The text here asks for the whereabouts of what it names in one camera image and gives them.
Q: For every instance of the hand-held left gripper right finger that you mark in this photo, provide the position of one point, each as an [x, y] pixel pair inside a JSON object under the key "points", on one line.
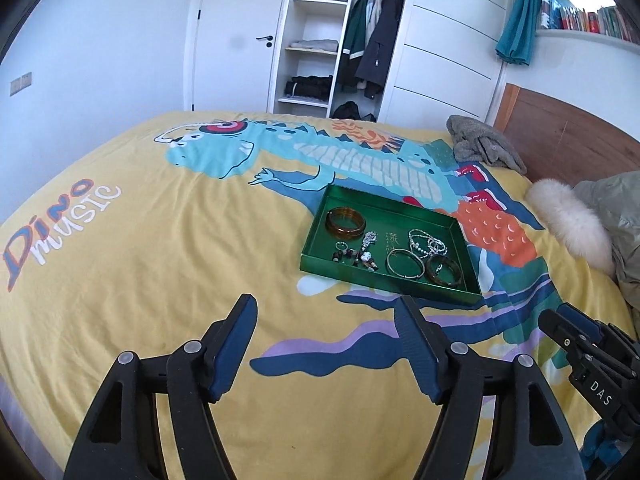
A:
{"points": [[424, 355]]}

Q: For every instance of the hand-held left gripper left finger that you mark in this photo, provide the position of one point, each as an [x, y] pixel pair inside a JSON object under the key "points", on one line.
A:
{"points": [[232, 355]]}

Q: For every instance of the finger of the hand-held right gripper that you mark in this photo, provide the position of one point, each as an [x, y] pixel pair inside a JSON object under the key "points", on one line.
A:
{"points": [[617, 347], [590, 380]]}

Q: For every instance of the dark brown bangle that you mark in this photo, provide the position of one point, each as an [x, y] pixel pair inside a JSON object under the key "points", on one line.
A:
{"points": [[431, 275]]}

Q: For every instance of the plain silver bangle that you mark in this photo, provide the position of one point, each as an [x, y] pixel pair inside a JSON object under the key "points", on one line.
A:
{"points": [[389, 264]]}

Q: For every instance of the silver metal wristwatch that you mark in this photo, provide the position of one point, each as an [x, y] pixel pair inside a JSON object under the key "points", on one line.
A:
{"points": [[370, 240]]}

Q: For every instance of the green jewelry tray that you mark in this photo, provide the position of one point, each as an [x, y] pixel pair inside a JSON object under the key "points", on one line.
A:
{"points": [[400, 210]]}

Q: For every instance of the orange amber bangle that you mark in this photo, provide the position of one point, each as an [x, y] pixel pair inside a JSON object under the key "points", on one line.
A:
{"points": [[332, 226]]}

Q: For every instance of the person's right hand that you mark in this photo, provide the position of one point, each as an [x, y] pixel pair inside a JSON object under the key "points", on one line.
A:
{"points": [[605, 447]]}

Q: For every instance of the yellow dinosaur printed duvet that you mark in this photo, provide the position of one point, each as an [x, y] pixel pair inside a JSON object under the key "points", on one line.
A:
{"points": [[150, 260]]}

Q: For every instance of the white fur collar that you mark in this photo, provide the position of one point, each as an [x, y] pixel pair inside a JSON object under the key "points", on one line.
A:
{"points": [[570, 220]]}

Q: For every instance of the grey puffer jacket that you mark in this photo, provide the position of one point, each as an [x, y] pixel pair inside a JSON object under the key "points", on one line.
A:
{"points": [[620, 210]]}

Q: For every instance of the wooden headboard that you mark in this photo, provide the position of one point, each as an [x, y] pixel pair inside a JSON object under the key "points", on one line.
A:
{"points": [[560, 135]]}

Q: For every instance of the grey crumpled cloth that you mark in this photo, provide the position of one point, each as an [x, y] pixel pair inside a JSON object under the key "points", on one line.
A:
{"points": [[482, 142]]}

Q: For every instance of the black bag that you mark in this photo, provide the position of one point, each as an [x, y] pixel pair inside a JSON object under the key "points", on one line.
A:
{"points": [[350, 111]]}

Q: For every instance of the folded black clothes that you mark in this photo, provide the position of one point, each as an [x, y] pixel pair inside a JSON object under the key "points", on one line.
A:
{"points": [[307, 87]]}

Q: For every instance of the dark hanging coat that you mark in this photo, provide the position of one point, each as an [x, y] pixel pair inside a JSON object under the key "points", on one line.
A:
{"points": [[382, 45]]}

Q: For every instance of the folded light grey clothes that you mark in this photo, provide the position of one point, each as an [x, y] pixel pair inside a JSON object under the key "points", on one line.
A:
{"points": [[315, 45]]}

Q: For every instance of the white wardrobe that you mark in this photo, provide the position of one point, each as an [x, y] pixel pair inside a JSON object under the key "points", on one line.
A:
{"points": [[450, 35]]}

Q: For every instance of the green and white hanging jacket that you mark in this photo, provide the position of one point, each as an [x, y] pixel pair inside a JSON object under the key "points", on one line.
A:
{"points": [[355, 35]]}

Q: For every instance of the row of books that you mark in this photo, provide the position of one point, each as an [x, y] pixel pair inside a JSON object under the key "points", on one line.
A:
{"points": [[590, 20]]}

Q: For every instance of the white door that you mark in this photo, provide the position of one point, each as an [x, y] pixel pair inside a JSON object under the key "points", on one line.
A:
{"points": [[230, 10]]}

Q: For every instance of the teal curtain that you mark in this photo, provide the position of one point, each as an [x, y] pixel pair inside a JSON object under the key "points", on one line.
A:
{"points": [[520, 15]]}

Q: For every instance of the wall light switch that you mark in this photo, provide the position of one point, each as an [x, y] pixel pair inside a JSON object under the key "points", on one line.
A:
{"points": [[20, 83]]}

